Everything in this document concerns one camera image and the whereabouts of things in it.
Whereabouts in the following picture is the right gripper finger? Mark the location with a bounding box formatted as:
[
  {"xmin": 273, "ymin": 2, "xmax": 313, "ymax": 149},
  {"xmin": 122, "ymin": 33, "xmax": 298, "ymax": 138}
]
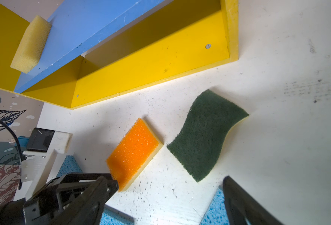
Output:
[{"xmin": 223, "ymin": 176, "xmax": 282, "ymax": 225}]

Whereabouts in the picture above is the left blue sponge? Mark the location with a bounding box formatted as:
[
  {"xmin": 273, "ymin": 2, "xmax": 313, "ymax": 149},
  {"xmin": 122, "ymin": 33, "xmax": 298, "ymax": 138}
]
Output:
[{"xmin": 56, "ymin": 155, "xmax": 83, "ymax": 178}]

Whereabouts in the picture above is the orange sponge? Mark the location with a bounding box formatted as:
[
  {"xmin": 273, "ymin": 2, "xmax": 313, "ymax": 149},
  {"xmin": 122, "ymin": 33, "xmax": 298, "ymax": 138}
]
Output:
[{"xmin": 106, "ymin": 118, "xmax": 163, "ymax": 192}]

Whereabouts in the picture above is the yellow shelf unit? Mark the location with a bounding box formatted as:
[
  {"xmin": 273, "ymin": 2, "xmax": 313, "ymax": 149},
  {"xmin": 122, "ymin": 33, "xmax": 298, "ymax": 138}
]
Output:
[{"xmin": 0, "ymin": 1, "xmax": 239, "ymax": 109}]

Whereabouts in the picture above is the yellow orange-tinted sponge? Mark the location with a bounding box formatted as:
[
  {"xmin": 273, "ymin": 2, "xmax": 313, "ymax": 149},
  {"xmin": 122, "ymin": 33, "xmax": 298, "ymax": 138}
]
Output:
[{"xmin": 10, "ymin": 16, "xmax": 52, "ymax": 74}]

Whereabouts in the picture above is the middle blue sponge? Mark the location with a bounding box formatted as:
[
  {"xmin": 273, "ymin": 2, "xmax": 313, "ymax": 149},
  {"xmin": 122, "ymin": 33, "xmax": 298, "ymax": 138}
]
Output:
[{"xmin": 100, "ymin": 208, "xmax": 134, "ymax": 225}]

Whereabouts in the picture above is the right blue sponge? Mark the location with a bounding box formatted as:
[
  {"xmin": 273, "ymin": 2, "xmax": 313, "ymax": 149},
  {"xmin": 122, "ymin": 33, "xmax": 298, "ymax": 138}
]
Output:
[{"xmin": 200, "ymin": 186, "xmax": 230, "ymax": 225}]

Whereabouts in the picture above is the blue sponge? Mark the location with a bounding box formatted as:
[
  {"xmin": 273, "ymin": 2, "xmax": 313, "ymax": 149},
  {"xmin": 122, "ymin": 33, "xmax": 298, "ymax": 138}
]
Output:
[
  {"xmin": 100, "ymin": 208, "xmax": 134, "ymax": 225},
  {"xmin": 200, "ymin": 186, "xmax": 230, "ymax": 225},
  {"xmin": 56, "ymin": 155, "xmax": 83, "ymax": 178}
]

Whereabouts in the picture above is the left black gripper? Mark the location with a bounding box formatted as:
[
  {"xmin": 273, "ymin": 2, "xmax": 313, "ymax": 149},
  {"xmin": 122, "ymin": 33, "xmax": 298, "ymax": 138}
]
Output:
[{"xmin": 0, "ymin": 172, "xmax": 119, "ymax": 225}]

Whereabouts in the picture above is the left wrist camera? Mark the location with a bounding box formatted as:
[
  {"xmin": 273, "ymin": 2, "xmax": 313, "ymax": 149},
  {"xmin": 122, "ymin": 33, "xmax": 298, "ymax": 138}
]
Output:
[{"xmin": 14, "ymin": 127, "xmax": 73, "ymax": 201}]

